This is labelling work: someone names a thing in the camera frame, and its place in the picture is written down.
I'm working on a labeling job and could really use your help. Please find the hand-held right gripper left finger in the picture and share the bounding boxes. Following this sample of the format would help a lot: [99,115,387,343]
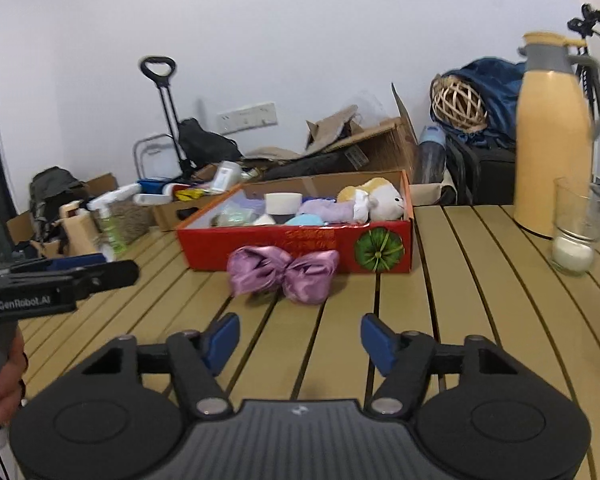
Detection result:
[82,312,241,418]

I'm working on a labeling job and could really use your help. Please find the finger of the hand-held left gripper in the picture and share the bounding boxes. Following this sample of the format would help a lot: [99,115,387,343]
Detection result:
[72,260,141,302]
[10,253,107,274]

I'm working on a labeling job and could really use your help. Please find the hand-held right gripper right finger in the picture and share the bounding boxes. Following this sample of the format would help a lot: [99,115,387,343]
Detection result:
[360,312,521,418]

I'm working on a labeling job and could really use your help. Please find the purple satin bow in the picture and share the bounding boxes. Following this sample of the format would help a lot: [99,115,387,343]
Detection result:
[227,246,341,306]

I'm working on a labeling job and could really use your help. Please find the red cardboard box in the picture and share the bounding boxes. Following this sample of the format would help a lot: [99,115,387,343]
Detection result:
[176,170,413,274]

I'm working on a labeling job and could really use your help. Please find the iridescent packet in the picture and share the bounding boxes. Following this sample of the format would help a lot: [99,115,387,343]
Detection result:
[216,207,257,227]

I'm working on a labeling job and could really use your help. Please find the light blue plush mitt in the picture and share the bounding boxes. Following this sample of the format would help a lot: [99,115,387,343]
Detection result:
[283,213,327,227]

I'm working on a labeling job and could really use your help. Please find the yellow and white plush toy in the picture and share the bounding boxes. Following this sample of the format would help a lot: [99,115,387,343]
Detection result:
[336,177,407,223]

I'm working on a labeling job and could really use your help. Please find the purple fluffy towel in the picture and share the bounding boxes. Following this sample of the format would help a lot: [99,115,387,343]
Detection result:
[297,198,363,224]

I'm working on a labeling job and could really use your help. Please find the white tape roll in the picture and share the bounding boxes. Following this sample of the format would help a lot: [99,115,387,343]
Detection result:
[265,192,303,216]

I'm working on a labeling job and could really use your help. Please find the person's left hand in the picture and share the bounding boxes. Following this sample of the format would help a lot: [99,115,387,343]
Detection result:
[0,332,29,428]

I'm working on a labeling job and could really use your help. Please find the beige carton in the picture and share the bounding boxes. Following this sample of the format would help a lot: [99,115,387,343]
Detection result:
[60,200,101,261]

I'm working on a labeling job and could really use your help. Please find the clear tub of grain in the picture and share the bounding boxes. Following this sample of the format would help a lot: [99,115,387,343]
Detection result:
[92,200,153,248]

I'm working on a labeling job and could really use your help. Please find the plain cardboard box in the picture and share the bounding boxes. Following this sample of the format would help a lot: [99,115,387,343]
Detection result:
[5,172,118,246]

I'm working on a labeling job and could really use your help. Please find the grey backpack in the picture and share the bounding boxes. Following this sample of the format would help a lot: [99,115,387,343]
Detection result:
[28,166,88,241]

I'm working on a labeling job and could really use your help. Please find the brown cardboard tray box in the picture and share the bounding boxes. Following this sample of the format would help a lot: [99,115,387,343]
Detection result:
[152,162,246,232]

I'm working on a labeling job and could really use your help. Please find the folded lilac cloth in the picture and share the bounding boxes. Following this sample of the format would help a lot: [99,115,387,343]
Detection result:
[227,196,267,213]

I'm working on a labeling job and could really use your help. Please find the metal folding stool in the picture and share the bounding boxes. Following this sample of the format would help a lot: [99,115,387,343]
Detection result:
[132,133,178,181]

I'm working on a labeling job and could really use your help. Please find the small white box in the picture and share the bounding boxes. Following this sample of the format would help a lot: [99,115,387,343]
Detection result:
[211,161,243,192]

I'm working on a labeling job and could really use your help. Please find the black trolley bag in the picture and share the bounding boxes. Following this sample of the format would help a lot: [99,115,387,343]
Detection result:
[177,117,243,168]

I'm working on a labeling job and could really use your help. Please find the blue water bottle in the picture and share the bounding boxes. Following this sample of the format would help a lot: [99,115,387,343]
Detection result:
[412,126,447,186]

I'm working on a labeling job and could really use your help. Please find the black cloth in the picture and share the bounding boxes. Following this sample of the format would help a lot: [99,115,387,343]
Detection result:
[262,152,361,181]

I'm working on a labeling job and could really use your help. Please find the large open cardboard box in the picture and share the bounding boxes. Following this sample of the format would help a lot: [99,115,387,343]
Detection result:
[245,82,418,183]

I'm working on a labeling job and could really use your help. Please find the white candle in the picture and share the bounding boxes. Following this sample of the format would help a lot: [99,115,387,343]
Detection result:
[552,236,595,273]

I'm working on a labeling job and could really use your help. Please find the crumpled cardboard piece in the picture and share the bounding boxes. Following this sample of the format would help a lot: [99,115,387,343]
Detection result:
[305,105,366,153]

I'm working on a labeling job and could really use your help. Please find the clear drinking glass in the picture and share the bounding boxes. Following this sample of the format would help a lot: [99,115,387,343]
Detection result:
[551,176,600,277]

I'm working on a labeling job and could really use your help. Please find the wicker ball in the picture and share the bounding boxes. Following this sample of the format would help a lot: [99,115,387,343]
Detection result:
[430,74,490,133]

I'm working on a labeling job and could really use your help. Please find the yellow thermos jug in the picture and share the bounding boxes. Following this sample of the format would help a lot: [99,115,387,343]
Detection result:
[512,31,600,239]

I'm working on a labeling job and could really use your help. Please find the dark blue jacket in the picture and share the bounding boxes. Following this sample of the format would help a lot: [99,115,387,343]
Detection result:
[442,57,526,148]

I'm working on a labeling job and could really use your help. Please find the white wall socket strip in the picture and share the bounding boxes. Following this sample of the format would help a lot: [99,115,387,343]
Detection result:
[216,102,278,133]

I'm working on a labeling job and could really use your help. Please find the black trolley handle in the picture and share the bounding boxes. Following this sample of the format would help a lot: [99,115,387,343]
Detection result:
[141,56,196,176]

